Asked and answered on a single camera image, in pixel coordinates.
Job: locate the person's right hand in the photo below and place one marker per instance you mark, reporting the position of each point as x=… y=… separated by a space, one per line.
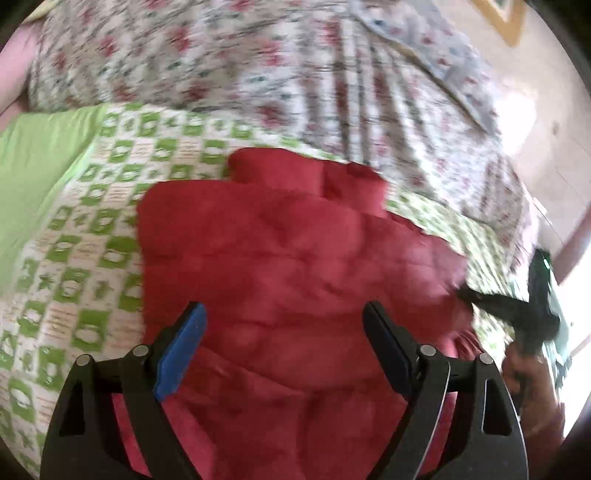
x=531 y=383

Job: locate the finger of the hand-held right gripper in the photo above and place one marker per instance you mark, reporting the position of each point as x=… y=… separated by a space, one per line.
x=494 y=302

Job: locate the floral quilt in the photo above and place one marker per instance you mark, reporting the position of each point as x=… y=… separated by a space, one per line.
x=295 y=78

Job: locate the grey printed pillow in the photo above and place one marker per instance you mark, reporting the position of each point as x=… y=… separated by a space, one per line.
x=429 y=50

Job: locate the pink blanket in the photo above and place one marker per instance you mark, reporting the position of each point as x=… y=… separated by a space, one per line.
x=16 y=74

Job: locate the green checked bed sheet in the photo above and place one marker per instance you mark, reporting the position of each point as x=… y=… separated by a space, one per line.
x=92 y=258

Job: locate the person's right forearm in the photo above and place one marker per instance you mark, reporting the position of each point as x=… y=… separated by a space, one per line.
x=547 y=434

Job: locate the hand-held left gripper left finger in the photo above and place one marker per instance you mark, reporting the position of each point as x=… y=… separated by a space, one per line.
x=182 y=355

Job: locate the red quilted jacket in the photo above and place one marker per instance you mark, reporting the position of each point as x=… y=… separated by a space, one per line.
x=286 y=258

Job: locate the wooden picture frame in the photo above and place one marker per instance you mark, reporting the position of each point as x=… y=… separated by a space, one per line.
x=505 y=21

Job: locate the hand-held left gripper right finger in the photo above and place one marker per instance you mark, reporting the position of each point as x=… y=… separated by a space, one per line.
x=390 y=355

